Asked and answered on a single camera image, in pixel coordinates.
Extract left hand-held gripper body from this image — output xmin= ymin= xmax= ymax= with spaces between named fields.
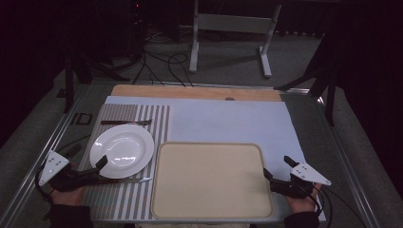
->
xmin=38 ymin=150 xmax=90 ymax=193

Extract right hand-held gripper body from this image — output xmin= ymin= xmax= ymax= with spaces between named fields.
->
xmin=270 ymin=162 xmax=333 ymax=200

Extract white round plate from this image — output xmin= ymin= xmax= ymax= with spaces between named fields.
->
xmin=89 ymin=123 xmax=156 ymax=180

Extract table knife with dark handle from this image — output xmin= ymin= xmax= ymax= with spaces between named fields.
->
xmin=91 ymin=177 xmax=154 ymax=186

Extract person's right hand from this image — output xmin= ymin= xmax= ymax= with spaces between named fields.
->
xmin=284 ymin=183 xmax=323 ymax=215

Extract person's left hand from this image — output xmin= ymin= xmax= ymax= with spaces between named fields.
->
xmin=49 ymin=185 xmax=87 ymax=207

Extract beige rectangular tray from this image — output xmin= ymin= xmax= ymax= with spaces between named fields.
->
xmin=150 ymin=141 xmax=275 ymax=220

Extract light blue table sheet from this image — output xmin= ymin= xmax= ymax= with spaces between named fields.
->
xmin=104 ymin=95 xmax=327 ymax=222

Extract grey striped placemat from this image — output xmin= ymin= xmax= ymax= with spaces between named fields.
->
xmin=78 ymin=104 xmax=171 ymax=221

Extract black stand legs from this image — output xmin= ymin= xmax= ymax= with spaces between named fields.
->
xmin=61 ymin=51 xmax=131 ymax=114
xmin=275 ymin=31 xmax=338 ymax=127

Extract wooden board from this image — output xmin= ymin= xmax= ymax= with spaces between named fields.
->
xmin=110 ymin=84 xmax=283 ymax=103

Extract white metal stand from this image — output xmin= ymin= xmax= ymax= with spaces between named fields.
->
xmin=188 ymin=0 xmax=283 ymax=79

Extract right hand-held gripper cable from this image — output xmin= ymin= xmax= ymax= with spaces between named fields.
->
xmin=297 ymin=181 xmax=369 ymax=228

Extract black rectangular floor frame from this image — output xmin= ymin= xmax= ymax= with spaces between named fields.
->
xmin=69 ymin=112 xmax=93 ymax=125

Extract black floor cables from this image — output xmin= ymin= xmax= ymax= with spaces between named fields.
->
xmin=132 ymin=28 xmax=195 ymax=88

